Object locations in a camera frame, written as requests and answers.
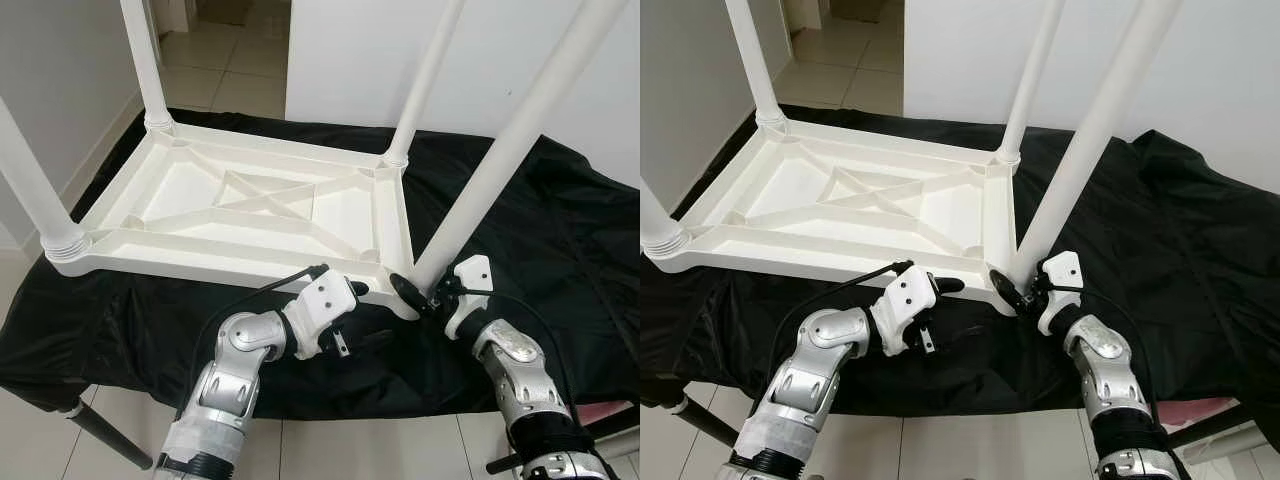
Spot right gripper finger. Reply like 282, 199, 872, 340
390, 274, 434, 317
987, 269, 1027, 314

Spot white plastic table top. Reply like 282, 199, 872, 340
45, 110, 421, 321
645, 108, 1026, 316

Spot black cloth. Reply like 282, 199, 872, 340
640, 103, 1280, 416
0, 108, 641, 421

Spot pink cushion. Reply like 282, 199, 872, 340
1155, 398, 1236, 421
575, 400, 636, 421

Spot black pole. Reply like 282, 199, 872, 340
1165, 405, 1280, 451
485, 420, 641, 476

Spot black stand leg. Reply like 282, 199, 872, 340
670, 395, 746, 449
65, 400, 156, 471

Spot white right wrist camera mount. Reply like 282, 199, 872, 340
445, 255, 493, 341
1038, 250, 1084, 336

